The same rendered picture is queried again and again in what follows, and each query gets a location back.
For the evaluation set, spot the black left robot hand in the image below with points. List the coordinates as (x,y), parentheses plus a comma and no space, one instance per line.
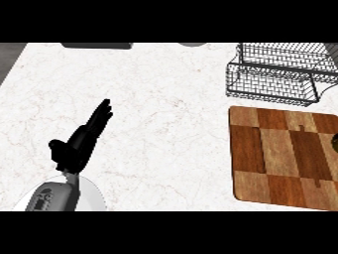
(82,142)

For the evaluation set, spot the checkered wooden cutting board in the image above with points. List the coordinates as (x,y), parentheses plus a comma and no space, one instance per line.
(284,158)

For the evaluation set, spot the white round plate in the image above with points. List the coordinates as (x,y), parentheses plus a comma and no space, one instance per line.
(91,198)

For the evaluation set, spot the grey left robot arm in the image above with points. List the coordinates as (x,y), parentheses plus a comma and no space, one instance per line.
(53,196)

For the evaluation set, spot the grey round object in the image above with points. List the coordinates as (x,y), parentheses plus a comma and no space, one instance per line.
(193,44)

